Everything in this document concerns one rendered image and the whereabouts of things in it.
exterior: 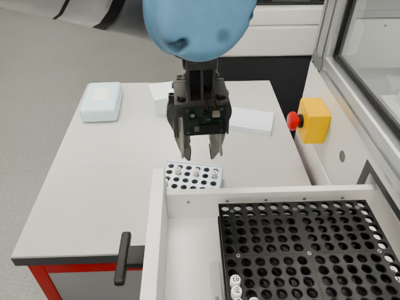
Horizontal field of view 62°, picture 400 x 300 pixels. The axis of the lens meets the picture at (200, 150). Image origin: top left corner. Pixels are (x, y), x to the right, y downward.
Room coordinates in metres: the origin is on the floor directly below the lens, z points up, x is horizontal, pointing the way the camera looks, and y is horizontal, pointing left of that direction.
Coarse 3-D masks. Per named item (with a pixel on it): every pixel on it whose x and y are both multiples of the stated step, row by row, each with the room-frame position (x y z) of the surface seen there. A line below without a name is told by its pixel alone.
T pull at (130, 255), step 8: (128, 232) 0.27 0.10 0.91; (120, 240) 0.26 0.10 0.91; (128, 240) 0.26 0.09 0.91; (120, 248) 0.25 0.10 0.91; (128, 248) 0.25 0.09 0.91; (136, 248) 0.25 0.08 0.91; (144, 248) 0.25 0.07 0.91; (120, 256) 0.24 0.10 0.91; (128, 256) 0.24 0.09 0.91; (136, 256) 0.24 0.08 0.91; (120, 264) 0.22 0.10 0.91; (128, 264) 0.23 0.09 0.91; (136, 264) 0.23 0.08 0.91; (120, 272) 0.21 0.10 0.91; (120, 280) 0.20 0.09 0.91
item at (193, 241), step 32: (192, 192) 0.36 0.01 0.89; (224, 192) 0.36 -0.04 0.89; (256, 192) 0.36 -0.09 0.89; (288, 192) 0.36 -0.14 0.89; (320, 192) 0.36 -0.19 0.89; (352, 192) 0.36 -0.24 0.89; (192, 224) 0.34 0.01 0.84; (384, 224) 0.32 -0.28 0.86; (192, 256) 0.28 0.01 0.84; (192, 288) 0.23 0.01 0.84
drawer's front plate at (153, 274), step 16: (160, 176) 0.36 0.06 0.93; (160, 192) 0.33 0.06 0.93; (160, 208) 0.30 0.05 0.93; (160, 224) 0.27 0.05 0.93; (160, 240) 0.25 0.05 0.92; (144, 256) 0.23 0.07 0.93; (160, 256) 0.24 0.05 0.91; (144, 272) 0.20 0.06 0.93; (160, 272) 0.22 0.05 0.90; (144, 288) 0.19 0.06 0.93; (160, 288) 0.21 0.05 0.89
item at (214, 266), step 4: (212, 264) 0.26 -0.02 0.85; (216, 264) 0.26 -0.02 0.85; (212, 268) 0.26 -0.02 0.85; (216, 268) 0.26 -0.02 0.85; (212, 272) 0.25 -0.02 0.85; (216, 272) 0.25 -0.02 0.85; (212, 276) 0.24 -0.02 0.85; (216, 276) 0.24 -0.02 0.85; (212, 280) 0.24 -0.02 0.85; (216, 280) 0.24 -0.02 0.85; (220, 280) 0.24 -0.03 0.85; (212, 284) 0.23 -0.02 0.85; (216, 284) 0.23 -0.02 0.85; (220, 284) 0.23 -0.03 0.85; (212, 288) 0.23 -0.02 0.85; (216, 288) 0.23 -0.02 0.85; (220, 288) 0.23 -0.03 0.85; (212, 292) 0.22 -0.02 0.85; (216, 292) 0.22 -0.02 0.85; (220, 292) 0.22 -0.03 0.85; (212, 296) 0.22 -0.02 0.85; (216, 296) 0.21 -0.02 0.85; (220, 296) 0.22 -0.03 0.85
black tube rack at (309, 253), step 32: (224, 224) 0.32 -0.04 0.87; (256, 224) 0.29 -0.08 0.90; (288, 224) 0.29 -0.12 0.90; (320, 224) 0.29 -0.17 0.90; (352, 224) 0.29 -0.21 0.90; (224, 256) 0.24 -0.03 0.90; (256, 256) 0.24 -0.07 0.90; (288, 256) 0.24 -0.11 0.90; (320, 256) 0.24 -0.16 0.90; (352, 256) 0.24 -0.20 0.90; (384, 256) 0.24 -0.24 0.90; (224, 288) 0.22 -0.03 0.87; (256, 288) 0.20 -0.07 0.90; (288, 288) 0.20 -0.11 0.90; (320, 288) 0.20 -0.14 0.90; (352, 288) 0.20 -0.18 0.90; (384, 288) 0.20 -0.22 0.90
